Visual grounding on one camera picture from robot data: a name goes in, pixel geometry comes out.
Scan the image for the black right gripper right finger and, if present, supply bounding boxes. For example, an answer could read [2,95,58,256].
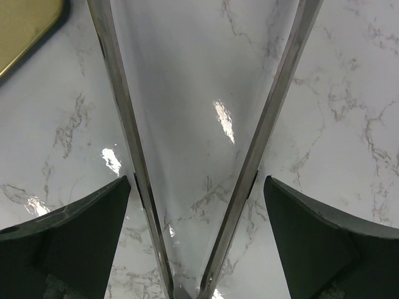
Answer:
[264,176,398,298]

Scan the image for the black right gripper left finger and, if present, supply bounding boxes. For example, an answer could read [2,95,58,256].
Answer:
[1,176,131,298]

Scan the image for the metal tongs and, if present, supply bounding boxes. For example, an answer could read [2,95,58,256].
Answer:
[88,1,322,298]

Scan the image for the gold tin lid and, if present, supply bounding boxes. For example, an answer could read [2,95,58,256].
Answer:
[1,0,71,85]

